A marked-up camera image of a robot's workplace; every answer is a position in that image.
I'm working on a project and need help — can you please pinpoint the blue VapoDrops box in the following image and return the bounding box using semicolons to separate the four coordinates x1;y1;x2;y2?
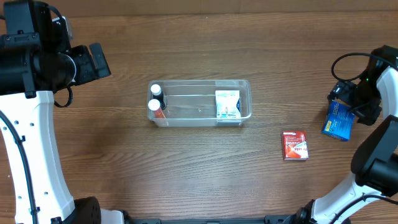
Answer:
322;101;355;141

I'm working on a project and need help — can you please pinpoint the dark bottle with white cap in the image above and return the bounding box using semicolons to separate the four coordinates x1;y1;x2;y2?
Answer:
150;84;167;110

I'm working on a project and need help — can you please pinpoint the orange tube with white cap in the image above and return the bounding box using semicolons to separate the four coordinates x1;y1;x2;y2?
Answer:
147;99;165;119

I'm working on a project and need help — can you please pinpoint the red Panadol box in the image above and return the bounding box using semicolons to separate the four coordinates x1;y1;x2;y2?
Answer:
281;131;309;161

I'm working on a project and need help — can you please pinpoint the white bandage box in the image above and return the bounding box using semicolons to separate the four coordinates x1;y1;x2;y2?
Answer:
215;90;241;119

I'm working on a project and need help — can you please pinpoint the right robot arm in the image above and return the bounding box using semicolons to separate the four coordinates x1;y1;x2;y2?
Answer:
264;45;397;223

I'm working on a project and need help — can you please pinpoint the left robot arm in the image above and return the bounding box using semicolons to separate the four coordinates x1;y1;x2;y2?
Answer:
1;1;126;223

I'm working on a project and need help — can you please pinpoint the clear plastic container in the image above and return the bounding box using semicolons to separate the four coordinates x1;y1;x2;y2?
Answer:
147;80;252;128

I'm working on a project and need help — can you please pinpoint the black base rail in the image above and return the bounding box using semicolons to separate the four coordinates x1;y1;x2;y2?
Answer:
124;215;292;224

